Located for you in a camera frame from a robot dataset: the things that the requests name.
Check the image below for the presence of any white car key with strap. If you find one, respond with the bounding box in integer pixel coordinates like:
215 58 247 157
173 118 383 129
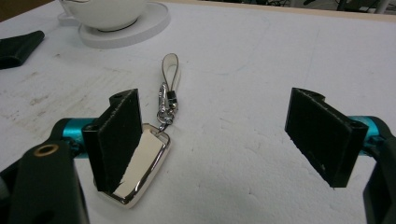
93 52 182 209

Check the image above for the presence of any white round base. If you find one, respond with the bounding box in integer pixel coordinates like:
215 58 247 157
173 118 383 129
57 1 172 49

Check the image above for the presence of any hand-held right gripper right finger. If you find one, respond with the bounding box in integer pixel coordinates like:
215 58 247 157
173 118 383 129
284 87 370 189

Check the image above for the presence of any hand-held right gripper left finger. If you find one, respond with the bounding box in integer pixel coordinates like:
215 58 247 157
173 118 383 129
81 88 144 193

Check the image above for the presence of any white bowl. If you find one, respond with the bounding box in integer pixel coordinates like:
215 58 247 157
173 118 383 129
59 0 149 32

